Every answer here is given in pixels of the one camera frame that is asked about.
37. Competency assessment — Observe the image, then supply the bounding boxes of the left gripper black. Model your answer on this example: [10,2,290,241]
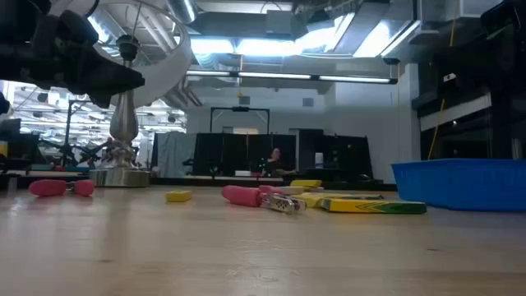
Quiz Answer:
[0,8,145,109]

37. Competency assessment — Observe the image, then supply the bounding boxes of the pink-handled pliers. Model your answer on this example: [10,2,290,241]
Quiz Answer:
[221,184,307,215]
[28,178,96,198]

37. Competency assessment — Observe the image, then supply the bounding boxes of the yellow eraser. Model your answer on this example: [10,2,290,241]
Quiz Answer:
[289,179,323,189]
[165,190,193,203]

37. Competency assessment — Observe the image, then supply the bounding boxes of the yellow green crayon box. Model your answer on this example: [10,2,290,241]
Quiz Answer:
[292,192,385,209]
[320,198,427,215]

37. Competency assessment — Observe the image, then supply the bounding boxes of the table lamp white shade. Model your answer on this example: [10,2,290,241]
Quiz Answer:
[48,0,194,188]

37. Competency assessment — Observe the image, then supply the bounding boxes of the black background robot arms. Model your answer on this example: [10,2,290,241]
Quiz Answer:
[39,137,114,169]

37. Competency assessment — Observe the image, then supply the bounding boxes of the grey hanging cloth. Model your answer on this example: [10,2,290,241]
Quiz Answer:
[151,131,198,178]

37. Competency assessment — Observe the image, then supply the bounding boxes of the black partition screen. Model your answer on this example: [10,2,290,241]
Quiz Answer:
[192,132,298,178]

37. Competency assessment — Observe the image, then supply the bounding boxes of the long ceiling strip light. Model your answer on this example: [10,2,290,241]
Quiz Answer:
[185,69,399,86]

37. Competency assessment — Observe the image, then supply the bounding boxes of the person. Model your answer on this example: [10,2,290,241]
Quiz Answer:
[261,147,297,178]

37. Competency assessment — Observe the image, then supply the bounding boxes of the blue plastic basket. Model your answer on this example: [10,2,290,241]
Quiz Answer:
[390,158,526,213]

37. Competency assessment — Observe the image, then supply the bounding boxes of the black gantry frame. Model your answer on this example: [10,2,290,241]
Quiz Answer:
[210,106,271,135]

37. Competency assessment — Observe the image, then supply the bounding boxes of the black aluminium table frame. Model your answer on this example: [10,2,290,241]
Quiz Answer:
[0,174,398,192]

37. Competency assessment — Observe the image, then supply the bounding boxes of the yellow hanging cable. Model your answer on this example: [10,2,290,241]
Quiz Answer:
[427,16,458,161]

